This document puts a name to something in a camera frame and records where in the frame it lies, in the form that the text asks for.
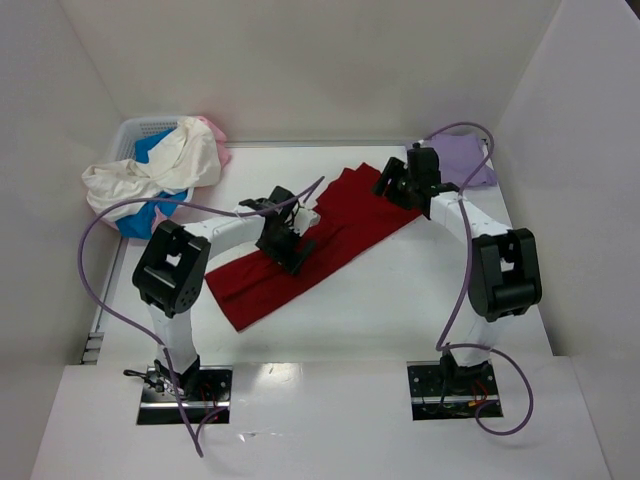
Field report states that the blue t shirt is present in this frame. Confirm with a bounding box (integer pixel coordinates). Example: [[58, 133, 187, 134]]
[[105, 129, 198, 239]]

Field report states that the cream white t shirt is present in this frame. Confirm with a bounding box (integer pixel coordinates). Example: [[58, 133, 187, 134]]
[[82, 116, 231, 213]]

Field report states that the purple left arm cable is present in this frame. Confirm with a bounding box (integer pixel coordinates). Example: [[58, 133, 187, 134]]
[[79, 174, 326, 459]]

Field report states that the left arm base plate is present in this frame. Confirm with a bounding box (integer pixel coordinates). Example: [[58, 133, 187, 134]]
[[123, 366, 233, 426]]

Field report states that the red t shirt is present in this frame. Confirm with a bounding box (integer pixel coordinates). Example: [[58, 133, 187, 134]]
[[205, 163, 420, 332]]

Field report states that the white plastic laundry basket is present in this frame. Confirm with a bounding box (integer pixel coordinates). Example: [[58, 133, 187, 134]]
[[104, 115, 182, 163]]

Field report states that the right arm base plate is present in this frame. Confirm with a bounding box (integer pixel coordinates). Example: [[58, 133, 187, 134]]
[[407, 361, 503, 421]]

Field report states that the folded purple t shirt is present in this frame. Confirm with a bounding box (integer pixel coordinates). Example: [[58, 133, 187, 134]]
[[425, 133, 485, 186]]

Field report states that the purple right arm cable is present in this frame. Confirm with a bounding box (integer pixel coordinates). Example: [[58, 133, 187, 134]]
[[414, 120, 534, 436]]

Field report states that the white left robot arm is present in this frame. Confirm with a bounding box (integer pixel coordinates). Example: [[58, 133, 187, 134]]
[[132, 186, 321, 398]]

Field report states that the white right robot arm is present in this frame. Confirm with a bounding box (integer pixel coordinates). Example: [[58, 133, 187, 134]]
[[372, 144, 542, 390]]

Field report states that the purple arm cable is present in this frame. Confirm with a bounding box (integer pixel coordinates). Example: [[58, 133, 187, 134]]
[[414, 120, 534, 436], [79, 174, 326, 459]]

